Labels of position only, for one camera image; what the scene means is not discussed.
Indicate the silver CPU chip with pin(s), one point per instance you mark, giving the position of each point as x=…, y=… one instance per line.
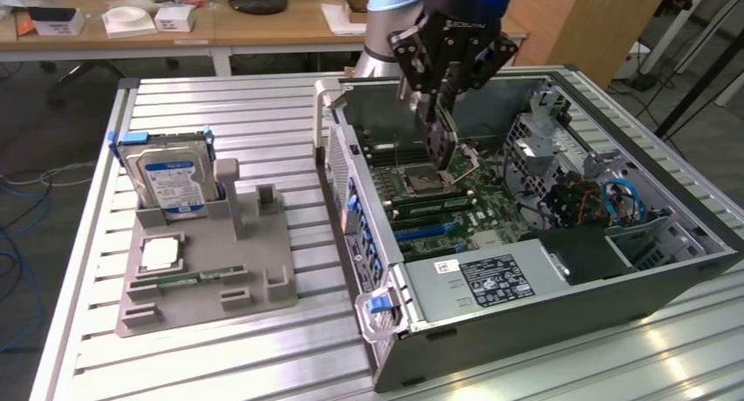
x=162, y=255

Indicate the metal disk bay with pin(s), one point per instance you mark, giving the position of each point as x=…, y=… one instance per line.
x=540, y=157

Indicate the grey parts rack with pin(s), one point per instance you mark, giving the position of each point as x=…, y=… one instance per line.
x=232, y=266

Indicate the thin locking lever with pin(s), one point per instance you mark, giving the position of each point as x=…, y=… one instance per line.
x=398, y=154

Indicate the grey power supply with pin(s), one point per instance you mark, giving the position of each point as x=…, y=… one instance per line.
x=430, y=292

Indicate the blue expansion slot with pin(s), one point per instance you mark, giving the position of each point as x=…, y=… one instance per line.
x=427, y=231

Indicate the blue disk carrier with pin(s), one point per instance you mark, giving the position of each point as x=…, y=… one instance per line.
x=135, y=138

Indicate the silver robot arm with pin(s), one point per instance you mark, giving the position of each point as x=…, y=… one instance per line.
x=390, y=39

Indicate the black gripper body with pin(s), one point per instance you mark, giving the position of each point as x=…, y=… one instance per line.
x=466, y=8

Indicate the black office chair base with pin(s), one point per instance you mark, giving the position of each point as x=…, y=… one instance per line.
x=75, y=76

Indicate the CPU socket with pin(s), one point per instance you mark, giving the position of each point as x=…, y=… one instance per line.
x=422, y=181

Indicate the metal socket cover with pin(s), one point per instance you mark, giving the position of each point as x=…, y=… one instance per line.
x=470, y=163

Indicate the white box black top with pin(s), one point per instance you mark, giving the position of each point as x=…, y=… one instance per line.
x=58, y=26

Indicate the open dark PC case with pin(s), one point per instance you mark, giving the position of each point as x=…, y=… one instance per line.
x=523, y=340

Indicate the white paper box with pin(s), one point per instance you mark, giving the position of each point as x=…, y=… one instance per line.
x=343, y=24

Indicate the hard disk blue label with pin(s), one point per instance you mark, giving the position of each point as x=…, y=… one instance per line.
x=168, y=178

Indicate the white box round hollow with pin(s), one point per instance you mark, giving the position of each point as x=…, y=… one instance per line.
x=128, y=26

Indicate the wooden desk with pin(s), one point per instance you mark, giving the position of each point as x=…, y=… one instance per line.
x=262, y=30

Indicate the wooden cabinet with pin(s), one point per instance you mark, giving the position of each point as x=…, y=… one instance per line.
x=592, y=26

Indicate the small white box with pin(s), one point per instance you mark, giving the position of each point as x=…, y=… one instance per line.
x=175, y=22

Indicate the blue case latch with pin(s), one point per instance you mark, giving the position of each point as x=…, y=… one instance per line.
x=378, y=305

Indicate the silver chipset heat sink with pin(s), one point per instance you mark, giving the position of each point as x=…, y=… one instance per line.
x=492, y=240

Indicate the grey disk bay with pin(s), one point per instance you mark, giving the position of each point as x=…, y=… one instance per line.
x=656, y=248

